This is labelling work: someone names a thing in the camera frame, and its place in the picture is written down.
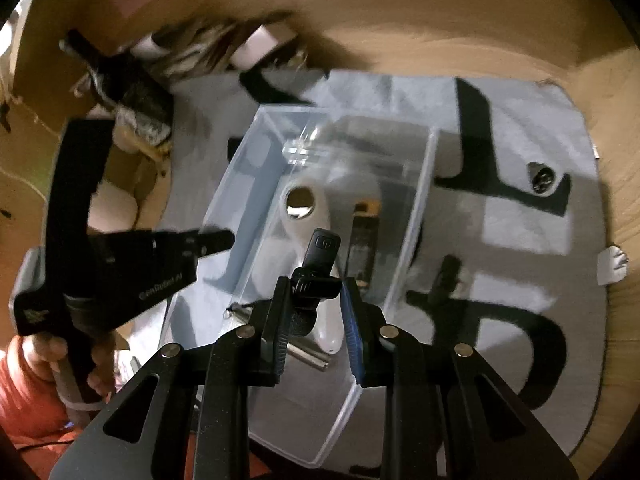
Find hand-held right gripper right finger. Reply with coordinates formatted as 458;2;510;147
340;276;581;480

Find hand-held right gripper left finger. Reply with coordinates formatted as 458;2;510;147
47;276;293;480

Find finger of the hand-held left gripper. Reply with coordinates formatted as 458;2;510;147
150;227;236;262

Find clear plastic storage box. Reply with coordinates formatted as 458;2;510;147
162;104;441;470

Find key bunch with black fob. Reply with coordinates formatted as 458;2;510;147
225;227;343;372

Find white handheld massager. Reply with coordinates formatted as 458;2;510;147
274;170;383;356

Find black and gold lighter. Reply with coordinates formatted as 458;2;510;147
347;200;381;291

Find person's left hand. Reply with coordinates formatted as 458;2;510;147
5;332;119;406

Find dark wine bottle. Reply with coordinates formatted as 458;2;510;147
60;27;173;153

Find pile of crumpled papers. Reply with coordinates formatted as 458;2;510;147
132;15;306;81

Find grey mat with black pattern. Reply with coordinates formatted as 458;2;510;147
115;67;608;463

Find white folded card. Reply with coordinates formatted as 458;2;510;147
232;25;296;68

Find small dark metal knob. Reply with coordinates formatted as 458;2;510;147
527;161;557;193

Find small white plastic piece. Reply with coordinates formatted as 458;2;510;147
597;246;630;286

